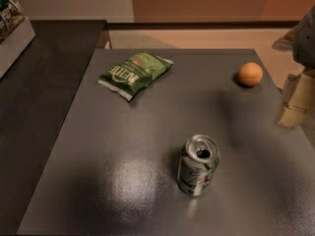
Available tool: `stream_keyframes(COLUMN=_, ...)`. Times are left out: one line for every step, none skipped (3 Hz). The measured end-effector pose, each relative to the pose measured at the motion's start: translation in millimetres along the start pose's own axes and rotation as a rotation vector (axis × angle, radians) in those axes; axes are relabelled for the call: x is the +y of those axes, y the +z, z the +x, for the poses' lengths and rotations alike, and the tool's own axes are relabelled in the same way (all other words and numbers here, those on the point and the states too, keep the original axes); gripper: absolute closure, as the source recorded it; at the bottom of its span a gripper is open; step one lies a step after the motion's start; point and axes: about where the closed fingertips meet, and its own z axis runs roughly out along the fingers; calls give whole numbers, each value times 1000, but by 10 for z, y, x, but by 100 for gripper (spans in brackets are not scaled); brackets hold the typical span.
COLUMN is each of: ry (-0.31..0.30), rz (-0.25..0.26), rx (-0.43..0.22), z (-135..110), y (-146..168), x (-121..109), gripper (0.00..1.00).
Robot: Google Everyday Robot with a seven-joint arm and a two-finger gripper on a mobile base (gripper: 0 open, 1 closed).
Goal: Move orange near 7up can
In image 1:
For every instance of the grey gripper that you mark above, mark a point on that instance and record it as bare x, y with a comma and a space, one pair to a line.
305, 44

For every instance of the orange fruit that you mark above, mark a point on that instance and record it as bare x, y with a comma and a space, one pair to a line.
250, 74

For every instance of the green white 7up can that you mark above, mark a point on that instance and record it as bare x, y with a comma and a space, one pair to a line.
200, 156

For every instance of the green chip bag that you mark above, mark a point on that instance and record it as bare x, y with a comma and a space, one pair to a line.
134, 74

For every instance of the white snack display box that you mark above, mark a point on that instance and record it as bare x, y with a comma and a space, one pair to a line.
15, 43

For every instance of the snack packets in box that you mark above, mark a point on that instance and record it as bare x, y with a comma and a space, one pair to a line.
11, 15

